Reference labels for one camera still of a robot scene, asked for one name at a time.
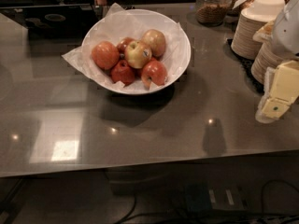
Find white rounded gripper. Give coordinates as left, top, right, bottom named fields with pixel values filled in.
left=253, top=0, right=299, bottom=123

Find yellow green apple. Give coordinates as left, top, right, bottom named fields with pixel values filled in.
left=124, top=40, right=152, bottom=69

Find red apple front right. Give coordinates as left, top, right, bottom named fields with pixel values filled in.
left=141, top=60, right=167, bottom=89

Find pale apple back right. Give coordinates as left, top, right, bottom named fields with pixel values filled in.
left=141, top=29, right=166, bottom=57

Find white bowl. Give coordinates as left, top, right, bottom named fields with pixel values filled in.
left=81, top=8, right=192, bottom=96

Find dark red apple back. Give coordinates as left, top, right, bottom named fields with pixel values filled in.
left=117, top=37, right=134, bottom=53

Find red apple front left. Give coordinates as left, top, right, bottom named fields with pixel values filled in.
left=110, top=60, right=135, bottom=86

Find red apple far left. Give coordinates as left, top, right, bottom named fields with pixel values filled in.
left=92, top=41, right=120, bottom=70

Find front stack paper plates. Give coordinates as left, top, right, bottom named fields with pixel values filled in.
left=251, top=42, right=283, bottom=84

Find stack paper plates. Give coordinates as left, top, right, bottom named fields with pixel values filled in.
left=251, top=42, right=283, bottom=84
left=231, top=7, right=273, bottom=60

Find black mat under plates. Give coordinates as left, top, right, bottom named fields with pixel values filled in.
left=230, top=49, right=264, bottom=95

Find back stack paper plates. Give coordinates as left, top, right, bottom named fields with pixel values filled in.
left=231, top=7, right=273, bottom=60

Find white paper bowls stack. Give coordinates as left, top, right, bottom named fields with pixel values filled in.
left=241, top=0, right=285, bottom=22

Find glass jar of cereal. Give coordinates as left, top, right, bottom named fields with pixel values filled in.
left=195, top=0, right=232, bottom=26

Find white paper liner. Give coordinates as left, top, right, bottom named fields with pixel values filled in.
left=61, top=2, right=189, bottom=93

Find black laptop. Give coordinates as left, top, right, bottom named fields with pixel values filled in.
left=0, top=4, right=103, bottom=38

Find black floor cable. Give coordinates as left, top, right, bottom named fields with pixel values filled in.
left=113, top=193, right=138, bottom=224

